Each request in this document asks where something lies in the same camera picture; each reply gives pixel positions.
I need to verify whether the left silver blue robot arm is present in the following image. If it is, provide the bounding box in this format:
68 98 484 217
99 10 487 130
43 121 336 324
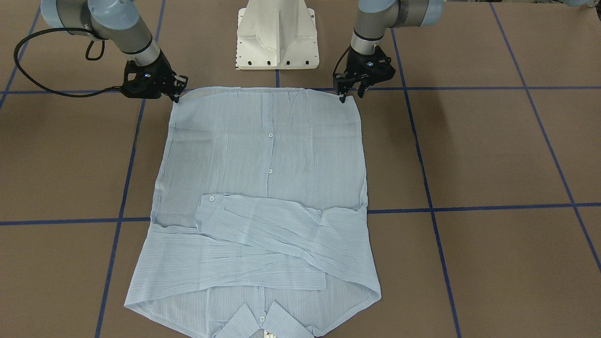
332 0 445 103

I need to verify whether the white central pedestal column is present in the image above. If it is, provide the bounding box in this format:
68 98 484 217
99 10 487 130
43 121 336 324
236 0 320 70

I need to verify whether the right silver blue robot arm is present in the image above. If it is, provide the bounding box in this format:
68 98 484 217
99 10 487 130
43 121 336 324
39 0 188 103

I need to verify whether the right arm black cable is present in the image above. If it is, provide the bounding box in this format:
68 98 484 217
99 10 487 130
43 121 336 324
13 27 127 98

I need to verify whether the light blue button shirt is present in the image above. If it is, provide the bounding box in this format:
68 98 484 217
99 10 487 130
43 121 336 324
124 86 382 338

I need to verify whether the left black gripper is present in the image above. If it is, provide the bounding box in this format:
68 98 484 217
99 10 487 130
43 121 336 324
332 46 396 103

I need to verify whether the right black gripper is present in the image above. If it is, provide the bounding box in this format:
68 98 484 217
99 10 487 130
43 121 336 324
122 51 189 103

